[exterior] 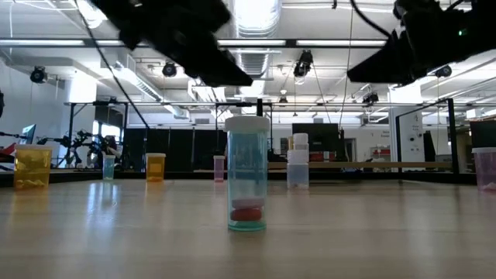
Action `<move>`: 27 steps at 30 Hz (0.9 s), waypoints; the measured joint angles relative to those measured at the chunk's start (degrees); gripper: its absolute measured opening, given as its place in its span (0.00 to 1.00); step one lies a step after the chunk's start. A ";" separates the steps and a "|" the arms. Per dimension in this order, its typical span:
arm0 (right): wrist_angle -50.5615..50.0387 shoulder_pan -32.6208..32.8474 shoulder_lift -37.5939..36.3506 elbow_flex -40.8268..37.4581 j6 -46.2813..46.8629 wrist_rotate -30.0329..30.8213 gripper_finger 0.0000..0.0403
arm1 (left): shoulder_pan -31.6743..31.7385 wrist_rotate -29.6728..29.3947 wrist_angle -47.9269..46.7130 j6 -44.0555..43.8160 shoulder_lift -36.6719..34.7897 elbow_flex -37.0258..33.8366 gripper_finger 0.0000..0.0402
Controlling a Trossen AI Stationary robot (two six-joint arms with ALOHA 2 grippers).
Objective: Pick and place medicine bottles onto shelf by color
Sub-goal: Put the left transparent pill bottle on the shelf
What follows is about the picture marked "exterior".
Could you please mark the green medicine bottle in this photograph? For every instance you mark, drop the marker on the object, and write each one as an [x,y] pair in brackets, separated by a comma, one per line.
[109,168]

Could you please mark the teal bottle with red pills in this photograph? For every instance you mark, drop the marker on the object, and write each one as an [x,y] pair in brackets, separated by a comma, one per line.
[247,174]

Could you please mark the black ceiling spotlight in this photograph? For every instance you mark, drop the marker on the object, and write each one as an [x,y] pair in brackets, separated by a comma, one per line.
[370,97]
[169,69]
[38,74]
[443,71]

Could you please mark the silver ceiling duct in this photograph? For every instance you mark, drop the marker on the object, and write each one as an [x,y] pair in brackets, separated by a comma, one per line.
[257,17]

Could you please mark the background black robot arms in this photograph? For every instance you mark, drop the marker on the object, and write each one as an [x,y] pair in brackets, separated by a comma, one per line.
[102,149]

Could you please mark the wide orange medicine bottle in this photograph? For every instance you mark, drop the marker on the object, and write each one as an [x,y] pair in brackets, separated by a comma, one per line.
[290,144]

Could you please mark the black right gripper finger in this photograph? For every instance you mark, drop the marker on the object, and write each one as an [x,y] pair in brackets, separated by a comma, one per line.
[383,66]

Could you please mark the wide yellow medicine bottle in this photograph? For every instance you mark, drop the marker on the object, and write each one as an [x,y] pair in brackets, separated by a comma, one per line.
[33,170]

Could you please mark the black partition panels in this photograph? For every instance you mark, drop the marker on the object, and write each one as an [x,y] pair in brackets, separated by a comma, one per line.
[182,151]

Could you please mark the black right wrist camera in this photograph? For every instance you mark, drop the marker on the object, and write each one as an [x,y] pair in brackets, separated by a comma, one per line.
[414,19]

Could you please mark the black metal table frame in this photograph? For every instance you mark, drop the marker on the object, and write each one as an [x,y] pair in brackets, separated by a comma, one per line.
[454,135]

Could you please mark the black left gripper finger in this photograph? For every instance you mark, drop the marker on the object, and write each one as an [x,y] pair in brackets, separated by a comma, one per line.
[193,73]
[221,69]

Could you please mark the black overhead camera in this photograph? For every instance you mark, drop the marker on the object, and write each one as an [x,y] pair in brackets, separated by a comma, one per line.
[304,62]

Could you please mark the black background stand frame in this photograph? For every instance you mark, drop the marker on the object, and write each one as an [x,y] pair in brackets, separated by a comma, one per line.
[71,135]

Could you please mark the black wall screen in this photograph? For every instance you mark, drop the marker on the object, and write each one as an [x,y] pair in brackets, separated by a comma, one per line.
[321,135]

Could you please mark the background computer monitor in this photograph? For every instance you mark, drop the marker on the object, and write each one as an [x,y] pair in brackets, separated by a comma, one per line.
[29,133]

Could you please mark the pink medicine bottle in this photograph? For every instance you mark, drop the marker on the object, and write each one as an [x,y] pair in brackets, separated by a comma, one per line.
[219,170]

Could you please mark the pale purple medicine bottle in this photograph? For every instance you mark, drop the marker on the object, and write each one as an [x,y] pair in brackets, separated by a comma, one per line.
[485,170]

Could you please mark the large black monitor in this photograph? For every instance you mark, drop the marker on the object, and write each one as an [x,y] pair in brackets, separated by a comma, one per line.
[484,133]

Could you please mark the black overhead beam with lights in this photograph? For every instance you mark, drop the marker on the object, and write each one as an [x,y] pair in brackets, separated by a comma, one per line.
[290,43]

